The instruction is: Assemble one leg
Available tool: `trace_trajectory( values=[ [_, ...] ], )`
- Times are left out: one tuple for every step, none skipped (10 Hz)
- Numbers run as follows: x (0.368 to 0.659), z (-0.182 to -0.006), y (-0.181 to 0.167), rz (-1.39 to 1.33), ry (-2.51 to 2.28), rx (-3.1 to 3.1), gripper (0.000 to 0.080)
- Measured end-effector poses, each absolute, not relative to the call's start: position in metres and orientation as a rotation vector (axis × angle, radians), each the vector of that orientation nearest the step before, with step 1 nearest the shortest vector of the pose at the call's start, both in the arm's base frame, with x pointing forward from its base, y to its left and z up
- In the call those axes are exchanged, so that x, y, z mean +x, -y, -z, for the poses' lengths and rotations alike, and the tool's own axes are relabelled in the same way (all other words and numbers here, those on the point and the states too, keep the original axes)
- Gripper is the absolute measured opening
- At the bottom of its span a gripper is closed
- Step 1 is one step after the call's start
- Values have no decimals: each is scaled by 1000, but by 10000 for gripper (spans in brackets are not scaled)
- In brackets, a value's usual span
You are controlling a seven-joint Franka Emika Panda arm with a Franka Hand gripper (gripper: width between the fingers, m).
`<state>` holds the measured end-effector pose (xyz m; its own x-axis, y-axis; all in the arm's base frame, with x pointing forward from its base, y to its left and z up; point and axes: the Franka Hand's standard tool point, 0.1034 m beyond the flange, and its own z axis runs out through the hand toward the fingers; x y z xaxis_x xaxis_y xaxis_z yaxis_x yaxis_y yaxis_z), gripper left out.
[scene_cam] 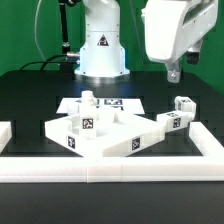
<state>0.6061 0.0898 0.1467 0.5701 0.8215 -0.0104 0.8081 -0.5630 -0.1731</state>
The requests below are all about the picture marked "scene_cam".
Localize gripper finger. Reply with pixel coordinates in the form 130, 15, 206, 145
166, 61, 181, 83
186, 39, 203, 64

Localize white U-shaped obstacle fence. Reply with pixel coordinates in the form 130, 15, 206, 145
0, 122, 224, 183

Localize black cables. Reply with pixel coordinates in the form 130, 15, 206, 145
19, 53, 81, 72

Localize white paper with tags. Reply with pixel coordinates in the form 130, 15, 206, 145
57, 98, 145, 114

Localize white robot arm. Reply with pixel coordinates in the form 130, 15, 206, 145
75, 0, 219, 83

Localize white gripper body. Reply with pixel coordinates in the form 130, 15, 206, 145
142, 0, 219, 63

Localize black camera pole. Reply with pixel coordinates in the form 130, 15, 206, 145
58, 0, 81, 73

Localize white square tabletop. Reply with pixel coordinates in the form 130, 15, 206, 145
45, 111, 165, 158

